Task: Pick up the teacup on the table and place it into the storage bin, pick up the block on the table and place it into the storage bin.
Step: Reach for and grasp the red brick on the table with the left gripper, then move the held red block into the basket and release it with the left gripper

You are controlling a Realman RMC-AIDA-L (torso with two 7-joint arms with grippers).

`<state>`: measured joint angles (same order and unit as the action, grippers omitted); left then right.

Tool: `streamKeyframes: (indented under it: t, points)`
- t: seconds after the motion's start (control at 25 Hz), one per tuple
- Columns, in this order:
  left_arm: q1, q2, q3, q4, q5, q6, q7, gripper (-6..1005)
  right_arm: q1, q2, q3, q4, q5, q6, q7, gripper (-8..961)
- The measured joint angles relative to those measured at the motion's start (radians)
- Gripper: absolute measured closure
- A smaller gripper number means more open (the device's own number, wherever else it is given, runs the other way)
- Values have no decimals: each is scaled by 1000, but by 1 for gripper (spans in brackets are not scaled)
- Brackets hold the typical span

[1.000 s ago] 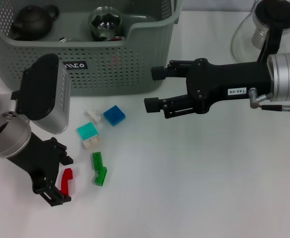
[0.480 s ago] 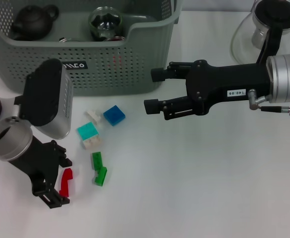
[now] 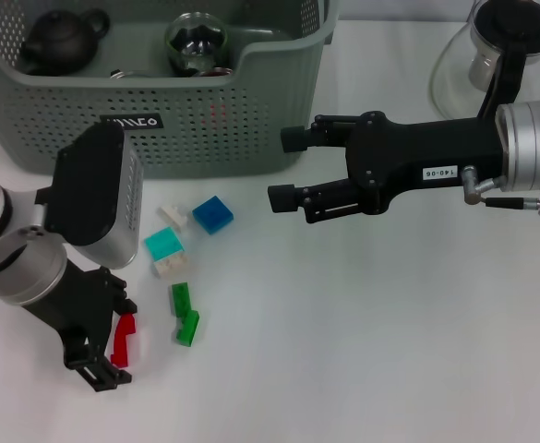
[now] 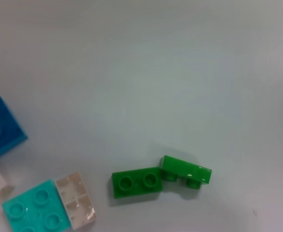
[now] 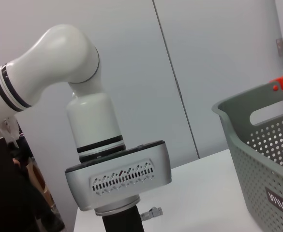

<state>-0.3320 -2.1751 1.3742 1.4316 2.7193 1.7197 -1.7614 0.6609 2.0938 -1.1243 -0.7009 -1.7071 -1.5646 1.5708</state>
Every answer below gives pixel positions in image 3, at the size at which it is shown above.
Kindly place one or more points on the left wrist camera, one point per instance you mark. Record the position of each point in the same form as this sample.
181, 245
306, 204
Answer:
89, 194

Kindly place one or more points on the grey-green perforated storage bin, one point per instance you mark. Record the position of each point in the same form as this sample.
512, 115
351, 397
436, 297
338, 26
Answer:
205, 138

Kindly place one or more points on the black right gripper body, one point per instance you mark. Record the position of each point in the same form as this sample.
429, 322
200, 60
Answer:
412, 152

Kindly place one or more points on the glass pitcher black lid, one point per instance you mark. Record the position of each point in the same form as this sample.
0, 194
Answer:
505, 27

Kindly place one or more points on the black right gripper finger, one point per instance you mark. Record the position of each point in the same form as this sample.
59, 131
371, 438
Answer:
329, 198
325, 134

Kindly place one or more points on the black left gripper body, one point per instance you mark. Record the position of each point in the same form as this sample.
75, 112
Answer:
85, 304

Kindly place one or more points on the dark red curved block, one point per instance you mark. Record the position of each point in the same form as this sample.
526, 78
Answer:
123, 341

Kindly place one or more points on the teal square building block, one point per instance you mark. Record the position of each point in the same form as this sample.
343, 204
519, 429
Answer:
163, 243

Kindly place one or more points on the green long building block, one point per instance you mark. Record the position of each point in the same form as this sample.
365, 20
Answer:
188, 330

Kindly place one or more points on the green two-stud building block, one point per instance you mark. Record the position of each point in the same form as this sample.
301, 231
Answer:
182, 300

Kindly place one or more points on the white building block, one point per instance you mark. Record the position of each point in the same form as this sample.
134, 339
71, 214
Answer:
172, 266
173, 215

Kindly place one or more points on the black clay teapot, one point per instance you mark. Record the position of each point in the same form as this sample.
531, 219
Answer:
62, 41

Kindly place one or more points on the blue square building block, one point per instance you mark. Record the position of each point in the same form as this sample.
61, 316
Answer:
212, 214

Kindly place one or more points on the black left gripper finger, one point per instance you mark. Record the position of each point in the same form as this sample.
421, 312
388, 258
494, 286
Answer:
103, 374
124, 307

